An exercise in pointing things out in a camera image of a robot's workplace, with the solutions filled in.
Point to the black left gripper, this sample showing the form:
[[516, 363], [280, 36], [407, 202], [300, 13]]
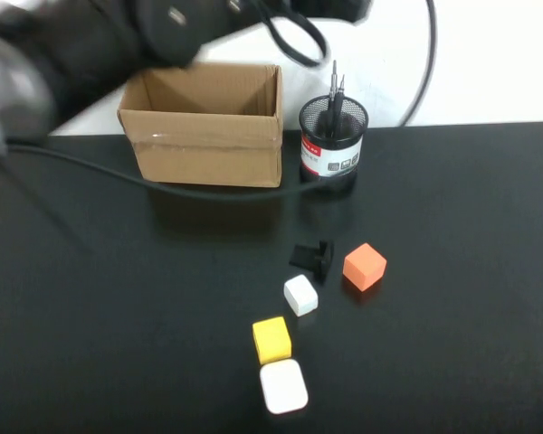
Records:
[[330, 8]]

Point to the black flexible bit extension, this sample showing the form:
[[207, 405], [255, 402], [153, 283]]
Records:
[[342, 90]]

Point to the yellow foam cube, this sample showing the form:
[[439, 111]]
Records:
[[271, 339]]

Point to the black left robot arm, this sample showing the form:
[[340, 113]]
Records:
[[95, 45]]

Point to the black mesh pen holder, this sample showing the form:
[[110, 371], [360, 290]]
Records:
[[328, 156]]

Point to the open brown cardboard box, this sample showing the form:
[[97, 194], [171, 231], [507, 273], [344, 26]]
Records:
[[201, 144]]

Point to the orange foam cube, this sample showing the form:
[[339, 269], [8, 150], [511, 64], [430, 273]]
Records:
[[362, 269]]

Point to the small white cube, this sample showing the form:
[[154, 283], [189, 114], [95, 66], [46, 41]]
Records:
[[300, 295]]

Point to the flat white rounded block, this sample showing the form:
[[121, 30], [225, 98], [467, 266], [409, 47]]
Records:
[[283, 386]]

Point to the black plastic bracket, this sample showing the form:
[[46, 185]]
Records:
[[305, 257]]

